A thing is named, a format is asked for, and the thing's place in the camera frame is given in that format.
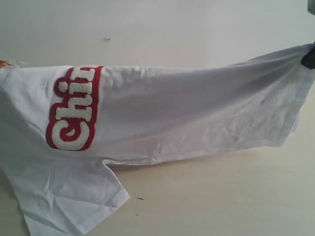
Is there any white t-shirt red Chinese patch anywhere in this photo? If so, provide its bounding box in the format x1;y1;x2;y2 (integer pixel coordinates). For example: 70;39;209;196
0;44;315;236

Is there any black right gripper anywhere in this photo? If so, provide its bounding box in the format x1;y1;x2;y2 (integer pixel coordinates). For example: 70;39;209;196
300;0;315;69

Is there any orange neck label tag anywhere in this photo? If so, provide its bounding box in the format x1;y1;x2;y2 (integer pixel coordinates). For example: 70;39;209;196
0;59;29;68

